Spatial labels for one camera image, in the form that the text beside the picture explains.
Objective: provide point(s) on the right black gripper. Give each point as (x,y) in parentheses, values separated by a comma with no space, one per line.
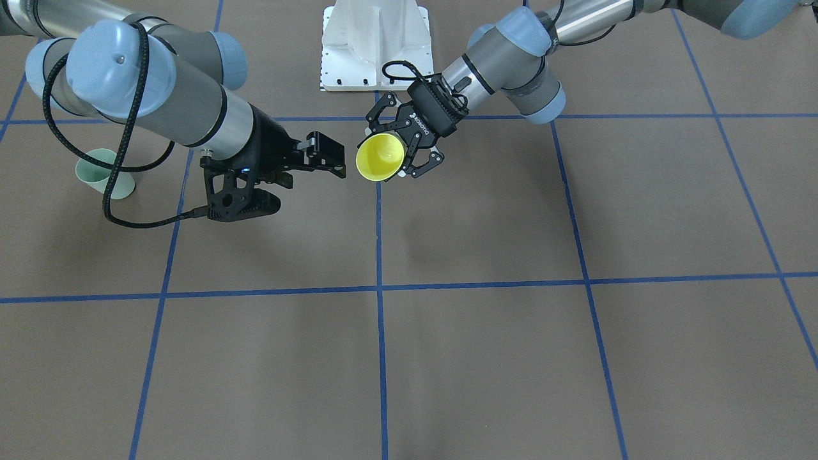
(269,143)

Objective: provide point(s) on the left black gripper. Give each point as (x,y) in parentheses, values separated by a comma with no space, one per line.
(414,126)

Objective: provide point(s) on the yellow cup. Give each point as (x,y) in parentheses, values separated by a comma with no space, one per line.
(380,156)

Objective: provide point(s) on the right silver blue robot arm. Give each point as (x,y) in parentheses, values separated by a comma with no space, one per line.
(101,60)

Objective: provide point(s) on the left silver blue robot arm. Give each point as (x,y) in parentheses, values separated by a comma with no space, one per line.
(510,57)

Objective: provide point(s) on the green cup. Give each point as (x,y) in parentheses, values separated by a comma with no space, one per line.
(97,177)

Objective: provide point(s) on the brown paper table cover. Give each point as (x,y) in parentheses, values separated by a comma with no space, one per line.
(635,280)

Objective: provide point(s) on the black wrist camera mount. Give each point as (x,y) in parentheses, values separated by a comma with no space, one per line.
(231,188)

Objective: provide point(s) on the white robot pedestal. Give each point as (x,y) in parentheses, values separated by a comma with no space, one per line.
(359,37)

